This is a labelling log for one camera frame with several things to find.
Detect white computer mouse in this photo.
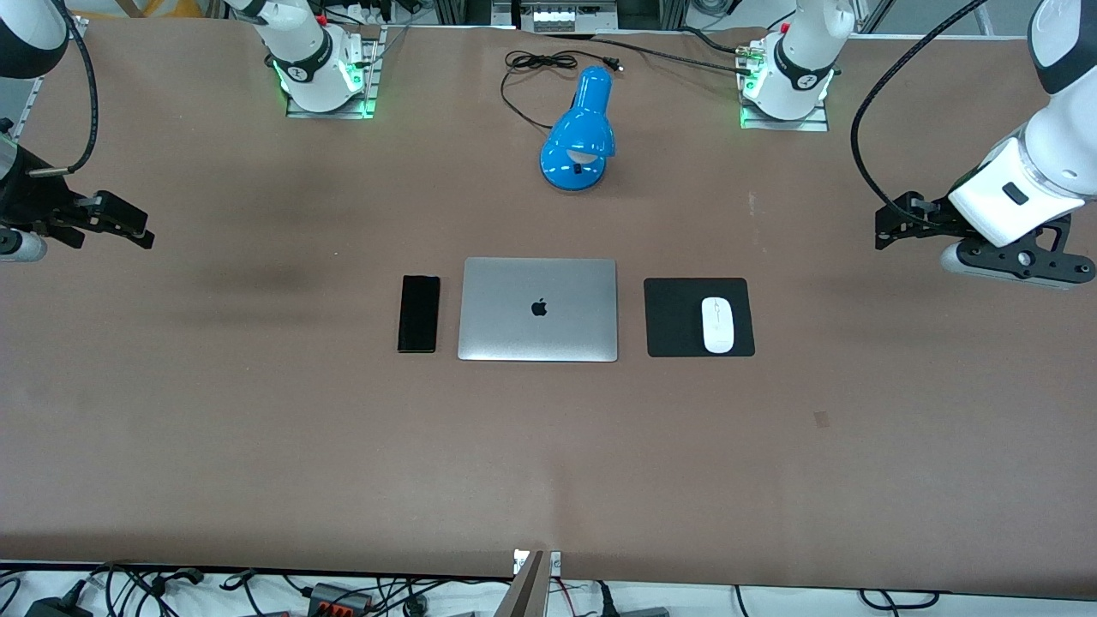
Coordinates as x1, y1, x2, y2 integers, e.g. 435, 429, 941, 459
701, 297, 736, 355

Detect black smartphone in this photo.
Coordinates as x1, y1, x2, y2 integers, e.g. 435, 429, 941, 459
397, 274, 442, 355

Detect black mouse pad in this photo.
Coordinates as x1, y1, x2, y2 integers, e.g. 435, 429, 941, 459
643, 277, 757, 358

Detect blue desk lamp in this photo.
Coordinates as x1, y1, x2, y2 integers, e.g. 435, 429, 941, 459
539, 65, 617, 193

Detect silver closed laptop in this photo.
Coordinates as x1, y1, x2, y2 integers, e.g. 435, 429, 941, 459
457, 257, 620, 363

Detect black power adapter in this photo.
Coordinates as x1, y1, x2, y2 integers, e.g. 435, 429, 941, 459
24, 596, 95, 617

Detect black orange connector block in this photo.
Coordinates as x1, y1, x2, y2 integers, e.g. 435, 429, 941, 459
306, 582, 376, 617

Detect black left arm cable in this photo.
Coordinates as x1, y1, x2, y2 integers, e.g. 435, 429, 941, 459
849, 0, 988, 209

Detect white perforated edge bracket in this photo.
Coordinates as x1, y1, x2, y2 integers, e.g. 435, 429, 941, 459
7, 15, 90, 138

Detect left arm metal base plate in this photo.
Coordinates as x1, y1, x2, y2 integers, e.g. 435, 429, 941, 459
738, 43, 831, 133

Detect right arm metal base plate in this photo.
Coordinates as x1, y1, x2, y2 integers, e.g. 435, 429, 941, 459
285, 26, 384, 120

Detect black cable to arm base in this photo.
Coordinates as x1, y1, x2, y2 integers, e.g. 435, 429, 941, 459
548, 31, 757, 78

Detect tangled black cables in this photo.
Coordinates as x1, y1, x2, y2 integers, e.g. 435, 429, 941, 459
84, 561, 208, 617

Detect looped black cable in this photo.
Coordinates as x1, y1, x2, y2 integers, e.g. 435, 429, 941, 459
857, 589, 941, 612

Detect black lamp power cord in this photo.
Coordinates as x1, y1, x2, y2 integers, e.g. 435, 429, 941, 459
500, 50, 625, 132

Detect grey metal post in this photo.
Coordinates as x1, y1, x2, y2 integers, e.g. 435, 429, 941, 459
493, 549, 563, 617

